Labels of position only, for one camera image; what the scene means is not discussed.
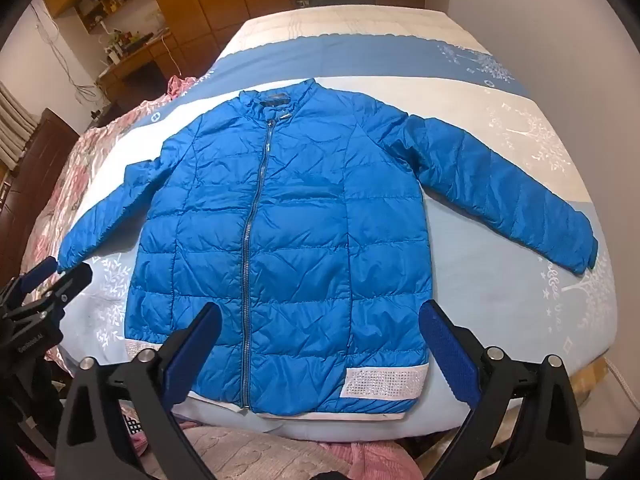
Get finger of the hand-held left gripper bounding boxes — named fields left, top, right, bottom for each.
left=17, top=256, right=58, bottom=293
left=22, top=262, right=94, bottom=321

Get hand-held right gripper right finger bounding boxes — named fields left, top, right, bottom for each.
left=419, top=300, right=586, bottom=480

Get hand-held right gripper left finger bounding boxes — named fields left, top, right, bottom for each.
left=57, top=302, right=223, bottom=480

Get blue puffer jacket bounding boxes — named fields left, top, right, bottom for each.
left=57, top=77, right=599, bottom=417

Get dark wooden headboard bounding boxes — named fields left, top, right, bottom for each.
left=0, top=107, right=81, bottom=281

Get person's pink fleece clothing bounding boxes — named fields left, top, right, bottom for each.
left=115, top=410, right=431, bottom=480

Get pink floral quilt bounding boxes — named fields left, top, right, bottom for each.
left=20, top=74, right=213, bottom=281

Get beige curtain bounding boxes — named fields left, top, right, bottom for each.
left=0, top=80, right=38, bottom=171

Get wooden desk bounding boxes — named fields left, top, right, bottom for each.
left=97, top=32, right=176, bottom=108

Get potted plant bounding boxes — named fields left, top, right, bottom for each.
left=102, top=20, right=153, bottom=61

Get blue and white bed cover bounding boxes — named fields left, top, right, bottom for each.
left=30, top=6, right=613, bottom=441

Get white cord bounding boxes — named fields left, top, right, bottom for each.
left=602, top=357, right=636, bottom=402

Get wall cables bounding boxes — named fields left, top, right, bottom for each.
left=30, top=5, right=112, bottom=108

